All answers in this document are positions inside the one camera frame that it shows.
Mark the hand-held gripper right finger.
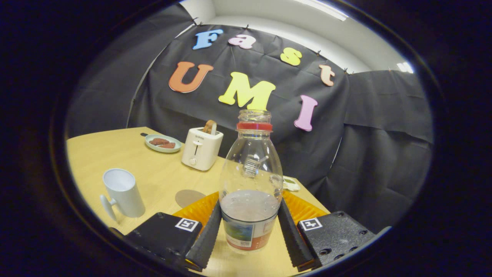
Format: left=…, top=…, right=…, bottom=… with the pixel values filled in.
left=278, top=190, right=392, bottom=272

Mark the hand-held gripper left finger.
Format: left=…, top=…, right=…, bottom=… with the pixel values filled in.
left=110, top=191, right=223, bottom=272

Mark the round brown coaster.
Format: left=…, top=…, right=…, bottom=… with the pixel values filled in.
left=175, top=189, right=207, bottom=209

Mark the clear plastic juice bottle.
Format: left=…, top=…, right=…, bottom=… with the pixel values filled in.
left=218, top=109, right=284, bottom=255

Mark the white cup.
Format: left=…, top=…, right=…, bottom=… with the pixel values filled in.
left=99, top=168, right=146, bottom=222

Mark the white toaster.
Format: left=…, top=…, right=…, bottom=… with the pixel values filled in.
left=181, top=127, right=224, bottom=171

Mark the pale green plate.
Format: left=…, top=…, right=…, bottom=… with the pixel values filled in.
left=145, top=133, right=182, bottom=154

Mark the wooden table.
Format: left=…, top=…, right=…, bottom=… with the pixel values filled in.
left=66, top=126, right=331, bottom=277

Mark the long ceiling light panel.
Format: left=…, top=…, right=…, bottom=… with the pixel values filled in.
left=296, top=0, right=348, bottom=20

